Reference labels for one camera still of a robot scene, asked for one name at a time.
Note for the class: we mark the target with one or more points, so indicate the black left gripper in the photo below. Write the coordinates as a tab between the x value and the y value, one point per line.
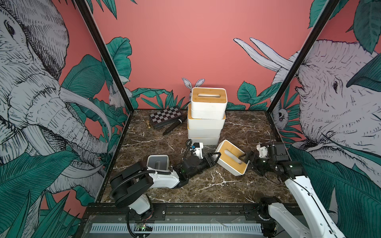
209	158

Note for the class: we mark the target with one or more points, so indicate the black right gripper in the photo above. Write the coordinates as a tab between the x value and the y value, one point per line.
254	162

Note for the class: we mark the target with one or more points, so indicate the small bamboo lid tissue box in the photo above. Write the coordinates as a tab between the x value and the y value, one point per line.
229	158

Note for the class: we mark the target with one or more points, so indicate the yellow lid tissue box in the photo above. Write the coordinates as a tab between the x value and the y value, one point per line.
204	133

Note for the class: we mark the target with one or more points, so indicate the large bamboo lid tissue box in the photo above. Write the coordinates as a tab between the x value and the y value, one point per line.
203	124

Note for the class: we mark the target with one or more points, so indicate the grey lid tissue box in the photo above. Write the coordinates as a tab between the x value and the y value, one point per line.
158	162
206	115

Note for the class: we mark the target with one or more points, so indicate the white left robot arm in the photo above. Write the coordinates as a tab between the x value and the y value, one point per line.
128	187

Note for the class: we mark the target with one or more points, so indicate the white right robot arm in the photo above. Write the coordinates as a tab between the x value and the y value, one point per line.
294	176

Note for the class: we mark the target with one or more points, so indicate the white bottom tissue box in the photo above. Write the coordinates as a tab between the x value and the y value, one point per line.
206	140

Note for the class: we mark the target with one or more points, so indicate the folding chess board box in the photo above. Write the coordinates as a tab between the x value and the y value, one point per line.
165	116

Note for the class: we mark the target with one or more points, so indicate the white vented strip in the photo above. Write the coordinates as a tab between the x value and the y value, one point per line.
161	228

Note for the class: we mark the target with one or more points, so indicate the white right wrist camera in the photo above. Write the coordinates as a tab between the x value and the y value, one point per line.
276	151

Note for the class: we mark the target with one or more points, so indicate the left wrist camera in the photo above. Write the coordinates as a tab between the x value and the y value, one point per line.
196	149

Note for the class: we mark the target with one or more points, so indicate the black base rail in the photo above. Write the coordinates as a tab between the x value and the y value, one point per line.
232	212

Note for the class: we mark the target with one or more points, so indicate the black corner frame post right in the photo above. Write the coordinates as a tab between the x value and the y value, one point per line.
319	25

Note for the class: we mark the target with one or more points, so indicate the black corner frame post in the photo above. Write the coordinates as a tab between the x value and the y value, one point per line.
101	46
319	25

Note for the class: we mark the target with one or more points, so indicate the black corner frame post left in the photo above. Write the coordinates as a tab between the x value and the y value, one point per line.
101	46

